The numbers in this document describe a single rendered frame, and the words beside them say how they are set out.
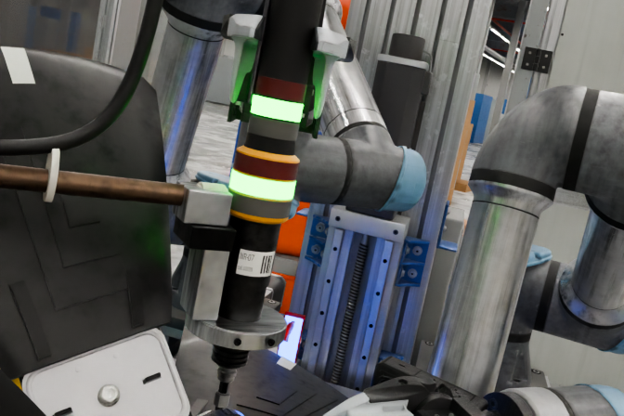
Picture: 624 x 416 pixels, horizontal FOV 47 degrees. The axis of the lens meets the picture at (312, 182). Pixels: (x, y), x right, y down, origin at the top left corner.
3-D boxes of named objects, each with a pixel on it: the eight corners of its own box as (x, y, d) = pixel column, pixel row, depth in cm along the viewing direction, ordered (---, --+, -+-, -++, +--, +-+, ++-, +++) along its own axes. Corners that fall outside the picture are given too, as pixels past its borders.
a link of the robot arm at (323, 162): (336, 228, 77) (357, 127, 76) (238, 219, 72) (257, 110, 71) (306, 211, 84) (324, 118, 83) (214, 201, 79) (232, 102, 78)
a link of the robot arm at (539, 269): (466, 302, 127) (484, 227, 125) (544, 325, 122) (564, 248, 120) (453, 318, 116) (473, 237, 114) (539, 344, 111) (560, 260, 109)
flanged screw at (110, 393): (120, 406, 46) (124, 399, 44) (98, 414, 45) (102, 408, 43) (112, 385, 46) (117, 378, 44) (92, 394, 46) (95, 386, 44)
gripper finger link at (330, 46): (348, 128, 46) (321, 117, 55) (368, 34, 45) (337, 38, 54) (301, 120, 45) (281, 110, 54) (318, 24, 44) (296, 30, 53)
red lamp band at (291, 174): (246, 175, 46) (250, 157, 46) (223, 162, 50) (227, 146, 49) (306, 183, 48) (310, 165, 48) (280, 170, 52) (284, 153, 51)
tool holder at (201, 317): (171, 351, 45) (199, 197, 43) (145, 309, 51) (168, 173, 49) (301, 351, 49) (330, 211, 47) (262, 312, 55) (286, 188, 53)
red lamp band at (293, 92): (266, 96, 46) (268, 77, 45) (246, 90, 49) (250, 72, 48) (312, 104, 47) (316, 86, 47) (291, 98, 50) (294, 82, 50)
